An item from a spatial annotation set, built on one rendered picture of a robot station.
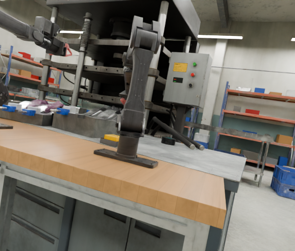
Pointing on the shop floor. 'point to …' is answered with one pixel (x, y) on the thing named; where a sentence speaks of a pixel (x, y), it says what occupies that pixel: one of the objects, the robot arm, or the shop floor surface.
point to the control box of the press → (186, 84)
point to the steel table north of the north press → (36, 96)
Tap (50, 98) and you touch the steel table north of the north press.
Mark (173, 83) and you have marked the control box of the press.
